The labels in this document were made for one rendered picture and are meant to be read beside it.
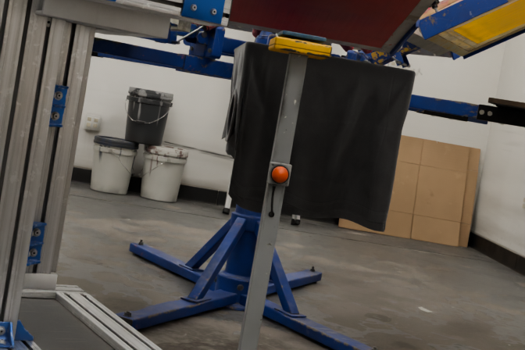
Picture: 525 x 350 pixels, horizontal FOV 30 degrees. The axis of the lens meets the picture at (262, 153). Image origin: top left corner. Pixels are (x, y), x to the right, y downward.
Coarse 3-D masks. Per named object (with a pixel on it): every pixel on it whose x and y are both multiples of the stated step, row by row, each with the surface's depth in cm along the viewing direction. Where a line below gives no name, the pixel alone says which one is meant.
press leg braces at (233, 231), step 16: (224, 224) 399; (240, 224) 379; (256, 224) 381; (224, 240) 374; (208, 256) 411; (224, 256) 369; (208, 272) 363; (272, 272) 370; (208, 288) 361; (288, 288) 366; (288, 304) 360
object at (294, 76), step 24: (288, 48) 217; (312, 48) 217; (288, 72) 222; (288, 96) 222; (288, 120) 222; (288, 144) 223; (288, 168) 222; (264, 216) 223; (264, 240) 224; (264, 264) 224; (264, 288) 225; (240, 336) 228
